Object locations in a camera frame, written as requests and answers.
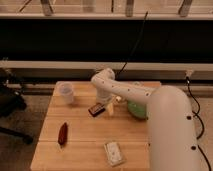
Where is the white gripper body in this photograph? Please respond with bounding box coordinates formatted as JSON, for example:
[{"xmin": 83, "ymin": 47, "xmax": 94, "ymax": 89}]
[{"xmin": 96, "ymin": 88, "xmax": 121, "ymax": 104}]

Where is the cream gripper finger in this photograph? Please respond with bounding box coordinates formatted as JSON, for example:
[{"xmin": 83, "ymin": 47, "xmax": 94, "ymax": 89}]
[{"xmin": 106, "ymin": 103, "xmax": 114, "ymax": 116}]

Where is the dark brown eraser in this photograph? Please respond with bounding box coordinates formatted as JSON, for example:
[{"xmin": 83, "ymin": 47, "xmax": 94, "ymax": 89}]
[{"xmin": 88, "ymin": 103, "xmax": 105, "ymax": 117}]

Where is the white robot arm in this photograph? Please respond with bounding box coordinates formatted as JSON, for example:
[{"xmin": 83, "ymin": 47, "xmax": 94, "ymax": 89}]
[{"xmin": 91, "ymin": 68, "xmax": 201, "ymax": 171}]

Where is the white sponge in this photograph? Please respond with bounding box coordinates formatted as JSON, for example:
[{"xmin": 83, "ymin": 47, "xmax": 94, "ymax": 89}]
[{"xmin": 104, "ymin": 141, "xmax": 125, "ymax": 167}]

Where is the green bowl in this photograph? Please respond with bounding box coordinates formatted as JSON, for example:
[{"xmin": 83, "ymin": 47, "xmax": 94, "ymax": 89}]
[{"xmin": 127, "ymin": 101, "xmax": 147, "ymax": 119}]

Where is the clear plastic cup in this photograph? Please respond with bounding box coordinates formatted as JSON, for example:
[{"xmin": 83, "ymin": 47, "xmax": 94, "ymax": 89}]
[{"xmin": 58, "ymin": 83, "xmax": 74, "ymax": 104}]

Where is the black office chair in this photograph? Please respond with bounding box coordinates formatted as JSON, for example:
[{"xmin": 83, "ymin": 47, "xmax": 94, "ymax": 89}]
[{"xmin": 0, "ymin": 68, "xmax": 33, "ymax": 144}]

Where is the black floor cable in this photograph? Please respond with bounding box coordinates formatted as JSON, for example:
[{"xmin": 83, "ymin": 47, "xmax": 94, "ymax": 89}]
[{"xmin": 185, "ymin": 76, "xmax": 213, "ymax": 171}]

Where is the black hanging cable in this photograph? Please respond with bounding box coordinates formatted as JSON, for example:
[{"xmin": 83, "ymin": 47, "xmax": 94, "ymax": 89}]
[{"xmin": 116, "ymin": 10, "xmax": 150, "ymax": 76}]

